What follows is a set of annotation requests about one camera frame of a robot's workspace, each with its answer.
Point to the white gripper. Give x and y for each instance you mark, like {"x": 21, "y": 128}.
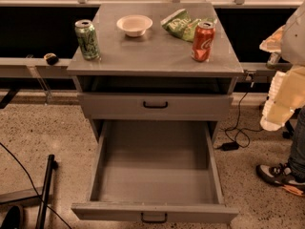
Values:
{"x": 294, "y": 39}

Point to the red coke can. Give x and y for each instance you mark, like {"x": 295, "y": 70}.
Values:
{"x": 202, "y": 41}

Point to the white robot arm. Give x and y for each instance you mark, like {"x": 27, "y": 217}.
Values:
{"x": 293, "y": 38}

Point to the grey drawer cabinet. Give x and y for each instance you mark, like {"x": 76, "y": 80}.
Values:
{"x": 154, "y": 63}

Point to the open grey bottom drawer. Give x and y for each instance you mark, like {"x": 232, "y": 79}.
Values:
{"x": 155, "y": 172}

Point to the closed grey middle drawer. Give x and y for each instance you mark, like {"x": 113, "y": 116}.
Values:
{"x": 195, "y": 107}

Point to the green soda can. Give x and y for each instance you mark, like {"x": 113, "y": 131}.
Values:
{"x": 87, "y": 39}

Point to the clear plastic bottle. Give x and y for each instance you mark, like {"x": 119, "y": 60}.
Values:
{"x": 273, "y": 60}

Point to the blue jeans leg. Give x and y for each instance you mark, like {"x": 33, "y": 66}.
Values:
{"x": 297, "y": 156}

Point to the grey sneaker with orange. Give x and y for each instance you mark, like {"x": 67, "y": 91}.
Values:
{"x": 281, "y": 176}

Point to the green chip bag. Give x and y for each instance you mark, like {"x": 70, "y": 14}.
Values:
{"x": 181, "y": 25}

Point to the white bowl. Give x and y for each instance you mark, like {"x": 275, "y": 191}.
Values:
{"x": 134, "y": 25}

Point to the black tape measure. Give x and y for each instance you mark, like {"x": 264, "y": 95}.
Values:
{"x": 51, "y": 58}

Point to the black metal stand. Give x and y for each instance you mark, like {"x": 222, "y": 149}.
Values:
{"x": 34, "y": 196}

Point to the black shoe tip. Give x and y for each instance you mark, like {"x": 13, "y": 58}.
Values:
{"x": 13, "y": 218}

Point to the black power adapter with cable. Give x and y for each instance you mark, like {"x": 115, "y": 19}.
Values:
{"x": 237, "y": 134}

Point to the grey metal rail shelf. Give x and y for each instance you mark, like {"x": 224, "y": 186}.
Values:
{"x": 28, "y": 67}

